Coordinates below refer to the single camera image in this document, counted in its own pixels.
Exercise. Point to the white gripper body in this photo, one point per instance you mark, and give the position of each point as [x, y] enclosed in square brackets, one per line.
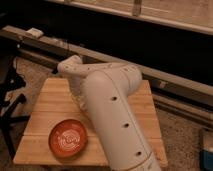
[76, 86]

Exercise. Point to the clear plastic bottle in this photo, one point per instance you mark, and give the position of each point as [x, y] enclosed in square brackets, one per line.
[81, 102]

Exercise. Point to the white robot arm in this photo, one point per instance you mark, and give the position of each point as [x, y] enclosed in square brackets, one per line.
[106, 88]

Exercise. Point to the orange ceramic bowl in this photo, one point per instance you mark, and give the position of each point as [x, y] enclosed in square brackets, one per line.
[67, 138]

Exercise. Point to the long wooden beam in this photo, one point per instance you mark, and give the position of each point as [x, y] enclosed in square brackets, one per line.
[42, 51]

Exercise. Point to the small white box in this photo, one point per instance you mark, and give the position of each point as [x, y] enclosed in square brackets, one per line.
[34, 33]

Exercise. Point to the blue plastic container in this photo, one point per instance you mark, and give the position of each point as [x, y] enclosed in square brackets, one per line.
[206, 153]

